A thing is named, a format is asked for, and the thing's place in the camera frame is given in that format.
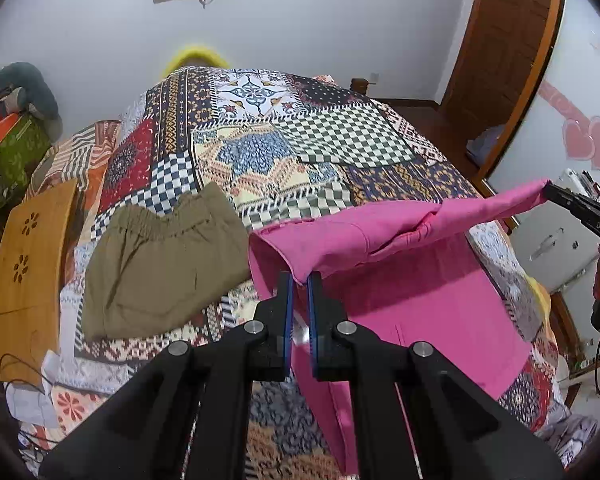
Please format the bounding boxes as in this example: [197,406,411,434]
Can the thin black cable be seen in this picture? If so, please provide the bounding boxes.
[0,352,61,448]

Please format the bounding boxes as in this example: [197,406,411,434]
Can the patchwork printed bedspread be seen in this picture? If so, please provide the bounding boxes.
[5,65,600,480]

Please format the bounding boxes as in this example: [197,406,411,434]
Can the olive green shorts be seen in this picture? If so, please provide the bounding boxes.
[81,181,253,341]

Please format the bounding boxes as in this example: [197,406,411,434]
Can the bamboo lap table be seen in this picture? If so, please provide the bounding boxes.
[0,177,79,386]

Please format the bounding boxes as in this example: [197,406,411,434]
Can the yellow bed sheet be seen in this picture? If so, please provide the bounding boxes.
[527,280,553,328]

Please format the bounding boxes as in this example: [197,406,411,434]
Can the yellow pillow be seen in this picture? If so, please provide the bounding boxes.
[162,46,229,78]

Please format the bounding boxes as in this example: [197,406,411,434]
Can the white cabinet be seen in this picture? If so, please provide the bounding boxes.
[510,170,600,293]

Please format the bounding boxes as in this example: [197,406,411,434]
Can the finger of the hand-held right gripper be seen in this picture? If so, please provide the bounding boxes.
[544,182,600,228]

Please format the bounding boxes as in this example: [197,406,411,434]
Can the pink heart wall stickers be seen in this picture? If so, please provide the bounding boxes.
[537,80,600,173]

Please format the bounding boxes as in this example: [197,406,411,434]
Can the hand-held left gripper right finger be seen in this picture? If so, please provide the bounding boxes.
[307,271,566,480]

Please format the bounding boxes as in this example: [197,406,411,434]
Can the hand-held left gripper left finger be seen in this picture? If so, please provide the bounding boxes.
[39,271,296,480]

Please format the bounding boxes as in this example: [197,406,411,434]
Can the grey plush cushion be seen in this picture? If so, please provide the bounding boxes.
[0,62,61,121]

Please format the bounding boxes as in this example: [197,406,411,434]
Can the pink pants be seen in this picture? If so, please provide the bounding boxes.
[248,178,552,476]

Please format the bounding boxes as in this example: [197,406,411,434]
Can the brown wooden door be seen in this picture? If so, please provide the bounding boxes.
[440,0,566,181]

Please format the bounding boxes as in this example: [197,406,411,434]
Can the orange striped bed sheet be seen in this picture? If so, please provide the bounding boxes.
[22,120,123,281]

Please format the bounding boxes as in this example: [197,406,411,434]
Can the orange patterned cloth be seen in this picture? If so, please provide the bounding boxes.
[0,102,28,148]

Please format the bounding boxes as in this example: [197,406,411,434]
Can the pale blue cloth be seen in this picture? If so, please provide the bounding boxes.
[467,125,506,166]

